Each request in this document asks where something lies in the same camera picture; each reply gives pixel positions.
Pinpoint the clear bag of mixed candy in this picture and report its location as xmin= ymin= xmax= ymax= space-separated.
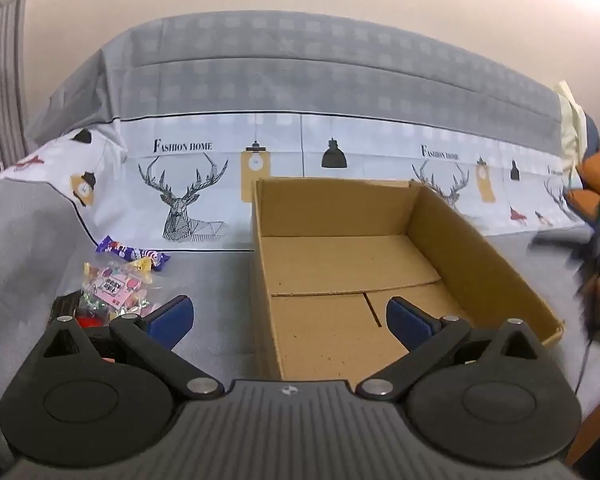
xmin=76 ymin=262 xmax=166 ymax=323

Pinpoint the grey deer-print sofa cover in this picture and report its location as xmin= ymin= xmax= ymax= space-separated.
xmin=0 ymin=11 xmax=600 ymax=479

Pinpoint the cream cloth on sofa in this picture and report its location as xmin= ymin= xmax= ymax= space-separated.
xmin=554 ymin=80 xmax=588 ymax=188

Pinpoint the purple candy bar wrapper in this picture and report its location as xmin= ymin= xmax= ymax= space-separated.
xmin=96 ymin=236 xmax=171 ymax=272

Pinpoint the red chocolate pie packet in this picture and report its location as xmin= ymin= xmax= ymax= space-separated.
xmin=76 ymin=314 xmax=109 ymax=330

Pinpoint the orange cushion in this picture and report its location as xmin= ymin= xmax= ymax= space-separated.
xmin=566 ymin=151 xmax=600 ymax=222

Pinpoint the open cardboard box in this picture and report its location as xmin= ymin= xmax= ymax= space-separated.
xmin=251 ymin=178 xmax=564 ymax=385

